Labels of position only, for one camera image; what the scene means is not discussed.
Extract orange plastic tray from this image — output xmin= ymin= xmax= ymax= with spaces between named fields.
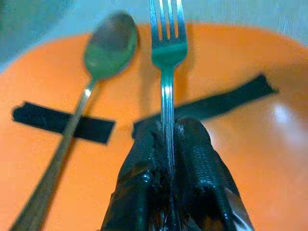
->
xmin=0 ymin=22 xmax=308 ymax=231

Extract silver metal fork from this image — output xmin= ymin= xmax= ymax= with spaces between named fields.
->
xmin=148 ymin=0 xmax=188 ymax=174

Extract short black tape strip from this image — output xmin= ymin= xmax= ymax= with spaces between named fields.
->
xmin=12 ymin=101 xmax=116 ymax=145

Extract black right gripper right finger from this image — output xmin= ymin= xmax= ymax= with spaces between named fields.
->
xmin=171 ymin=116 xmax=255 ymax=231

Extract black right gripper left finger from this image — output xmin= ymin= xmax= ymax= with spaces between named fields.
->
xmin=100 ymin=121 xmax=172 ymax=231

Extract long black tape strip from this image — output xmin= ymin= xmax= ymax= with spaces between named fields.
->
xmin=131 ymin=74 xmax=279 ymax=140

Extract silver metal spoon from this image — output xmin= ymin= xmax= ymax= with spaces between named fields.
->
xmin=9 ymin=12 xmax=139 ymax=231

